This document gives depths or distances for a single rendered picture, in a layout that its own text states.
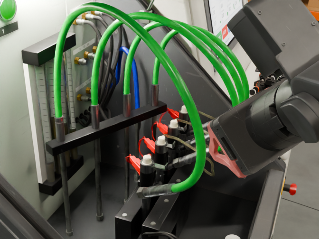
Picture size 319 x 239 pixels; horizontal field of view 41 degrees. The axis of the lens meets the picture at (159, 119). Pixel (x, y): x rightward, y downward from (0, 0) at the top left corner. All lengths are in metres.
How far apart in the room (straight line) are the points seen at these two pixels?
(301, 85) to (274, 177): 0.84
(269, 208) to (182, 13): 0.51
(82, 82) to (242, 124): 0.75
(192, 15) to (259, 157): 0.73
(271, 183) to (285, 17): 0.79
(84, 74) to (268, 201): 0.56
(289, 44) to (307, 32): 0.02
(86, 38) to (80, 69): 0.08
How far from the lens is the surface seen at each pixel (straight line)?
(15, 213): 0.58
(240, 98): 0.91
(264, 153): 0.44
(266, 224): 0.99
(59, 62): 0.85
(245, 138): 0.43
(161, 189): 0.72
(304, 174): 2.90
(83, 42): 1.11
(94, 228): 1.12
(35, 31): 0.95
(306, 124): 0.30
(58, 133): 0.93
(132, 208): 0.94
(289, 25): 0.35
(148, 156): 0.86
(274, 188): 1.09
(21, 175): 1.01
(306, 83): 0.29
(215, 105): 1.11
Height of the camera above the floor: 1.59
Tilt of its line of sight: 29 degrees down
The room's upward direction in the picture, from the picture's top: 2 degrees clockwise
